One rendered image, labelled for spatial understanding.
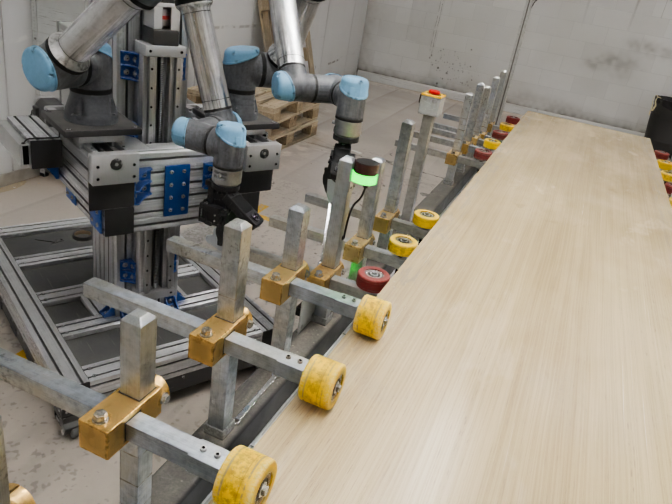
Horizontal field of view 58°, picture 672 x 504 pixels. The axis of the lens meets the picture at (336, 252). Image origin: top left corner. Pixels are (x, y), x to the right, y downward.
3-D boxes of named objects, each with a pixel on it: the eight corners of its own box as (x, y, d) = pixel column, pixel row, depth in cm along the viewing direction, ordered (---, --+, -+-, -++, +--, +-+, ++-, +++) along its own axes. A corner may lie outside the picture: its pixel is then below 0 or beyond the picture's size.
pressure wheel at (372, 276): (345, 313, 150) (353, 272, 145) (357, 300, 157) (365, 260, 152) (375, 324, 148) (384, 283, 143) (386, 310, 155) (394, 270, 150)
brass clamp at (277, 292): (256, 297, 126) (258, 276, 124) (286, 273, 138) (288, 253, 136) (282, 307, 124) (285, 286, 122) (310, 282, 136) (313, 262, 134)
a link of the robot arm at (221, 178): (248, 167, 156) (231, 175, 149) (246, 184, 158) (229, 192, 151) (223, 159, 158) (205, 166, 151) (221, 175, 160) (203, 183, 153)
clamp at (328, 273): (304, 292, 152) (307, 274, 150) (325, 272, 163) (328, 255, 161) (324, 299, 150) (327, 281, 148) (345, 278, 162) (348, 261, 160)
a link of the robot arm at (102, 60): (121, 87, 180) (121, 40, 174) (89, 93, 169) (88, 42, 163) (89, 79, 183) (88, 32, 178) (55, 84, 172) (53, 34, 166)
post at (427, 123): (395, 231, 228) (421, 113, 208) (399, 227, 232) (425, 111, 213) (407, 235, 226) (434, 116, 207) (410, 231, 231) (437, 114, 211)
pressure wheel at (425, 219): (415, 251, 190) (423, 218, 186) (402, 240, 197) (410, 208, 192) (436, 250, 194) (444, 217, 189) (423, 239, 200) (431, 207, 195)
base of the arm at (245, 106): (206, 109, 212) (208, 81, 207) (243, 109, 221) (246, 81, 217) (227, 122, 202) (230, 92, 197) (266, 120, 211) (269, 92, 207)
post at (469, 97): (441, 191, 293) (466, 92, 273) (443, 189, 296) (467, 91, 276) (448, 193, 292) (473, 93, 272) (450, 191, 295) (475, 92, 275)
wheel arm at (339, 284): (224, 256, 162) (225, 241, 160) (231, 251, 165) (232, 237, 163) (375, 309, 149) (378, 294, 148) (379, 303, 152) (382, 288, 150)
